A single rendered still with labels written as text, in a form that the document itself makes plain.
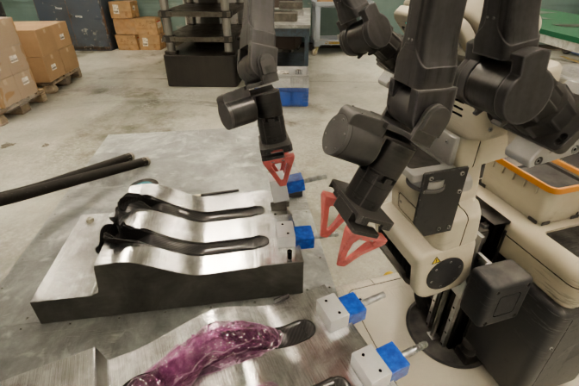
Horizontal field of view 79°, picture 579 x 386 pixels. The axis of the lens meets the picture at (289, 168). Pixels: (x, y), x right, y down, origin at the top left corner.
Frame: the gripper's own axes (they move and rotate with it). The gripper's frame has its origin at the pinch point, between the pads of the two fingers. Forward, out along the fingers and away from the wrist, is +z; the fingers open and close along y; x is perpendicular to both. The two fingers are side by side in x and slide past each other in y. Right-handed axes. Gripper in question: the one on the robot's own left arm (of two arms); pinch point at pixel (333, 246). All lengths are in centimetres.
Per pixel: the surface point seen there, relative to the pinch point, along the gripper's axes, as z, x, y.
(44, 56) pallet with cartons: 127, -130, -459
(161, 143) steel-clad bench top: 31, -18, -91
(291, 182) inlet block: 2.2, 1.6, -24.2
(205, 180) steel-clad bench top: 25, -6, -59
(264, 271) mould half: 15.2, -3.1, -9.5
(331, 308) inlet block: 10.5, 4.3, 2.6
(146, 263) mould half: 19.9, -23.8, -13.1
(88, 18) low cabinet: 114, -127, -718
